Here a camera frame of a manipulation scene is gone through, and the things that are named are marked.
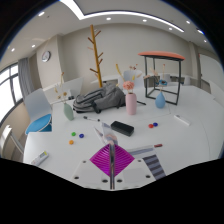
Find wooden coat rack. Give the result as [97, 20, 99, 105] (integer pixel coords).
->
[87, 24, 105, 88]

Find ceiling strip light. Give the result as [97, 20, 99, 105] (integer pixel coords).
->
[59, 0, 185, 33]

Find blue vase with dried flowers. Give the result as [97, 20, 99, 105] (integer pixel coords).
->
[148, 64, 171, 109]

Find grey curtain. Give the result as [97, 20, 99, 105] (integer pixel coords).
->
[17, 57, 36, 101]

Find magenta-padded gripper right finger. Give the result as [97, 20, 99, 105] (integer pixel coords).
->
[112, 143, 157, 191]

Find pink vase with flowers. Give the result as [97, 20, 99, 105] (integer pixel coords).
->
[115, 63, 143, 116]

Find window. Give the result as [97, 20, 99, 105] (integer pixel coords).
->
[0, 63, 24, 124]

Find white remote control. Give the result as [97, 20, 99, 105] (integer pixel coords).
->
[30, 150, 50, 167]

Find black-frame stand with orange top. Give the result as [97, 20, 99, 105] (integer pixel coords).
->
[138, 50, 186, 106]

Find grey backpack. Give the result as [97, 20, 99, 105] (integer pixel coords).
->
[72, 83, 127, 114]

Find black rectangular case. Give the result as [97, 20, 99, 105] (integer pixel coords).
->
[110, 120, 135, 138]

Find white chair with blue seat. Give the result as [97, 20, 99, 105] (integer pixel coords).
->
[23, 88, 54, 136]

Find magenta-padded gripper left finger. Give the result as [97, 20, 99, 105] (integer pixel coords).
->
[71, 143, 113, 191]

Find pink and purple striped towel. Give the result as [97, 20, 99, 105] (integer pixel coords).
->
[93, 122, 167, 181]

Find black marker pen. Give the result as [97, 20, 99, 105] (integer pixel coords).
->
[83, 115, 101, 123]

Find green vase with dried flowers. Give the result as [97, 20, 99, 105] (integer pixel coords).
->
[53, 71, 75, 122]

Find white whiteboard eraser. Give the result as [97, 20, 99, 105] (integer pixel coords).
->
[173, 114, 192, 127]

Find round ceiling lights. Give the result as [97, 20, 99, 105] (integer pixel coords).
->
[10, 11, 208, 53]

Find round wall clock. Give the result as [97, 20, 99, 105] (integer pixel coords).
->
[41, 50, 52, 63]

